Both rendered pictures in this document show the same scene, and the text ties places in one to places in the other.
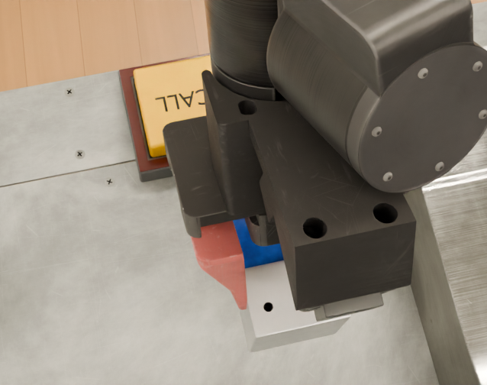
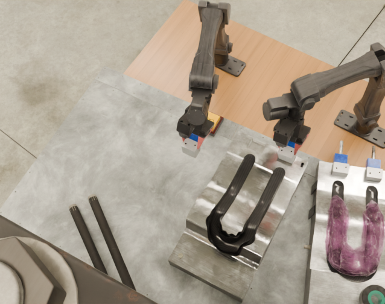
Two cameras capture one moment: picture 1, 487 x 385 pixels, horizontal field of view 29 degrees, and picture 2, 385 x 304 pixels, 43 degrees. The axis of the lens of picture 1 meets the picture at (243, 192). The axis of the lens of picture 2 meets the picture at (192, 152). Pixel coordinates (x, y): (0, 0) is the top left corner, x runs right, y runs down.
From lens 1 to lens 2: 1.18 m
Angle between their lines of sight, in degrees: 21
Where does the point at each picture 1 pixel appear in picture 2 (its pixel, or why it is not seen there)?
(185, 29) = (221, 110)
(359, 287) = (183, 132)
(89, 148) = not seen: hidden behind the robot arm
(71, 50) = not seen: hidden behind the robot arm
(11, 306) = (162, 132)
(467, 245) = (225, 163)
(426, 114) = (195, 116)
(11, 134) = (182, 108)
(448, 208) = (227, 157)
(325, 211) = (183, 121)
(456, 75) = (200, 113)
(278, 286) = (189, 142)
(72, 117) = not seen: hidden behind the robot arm
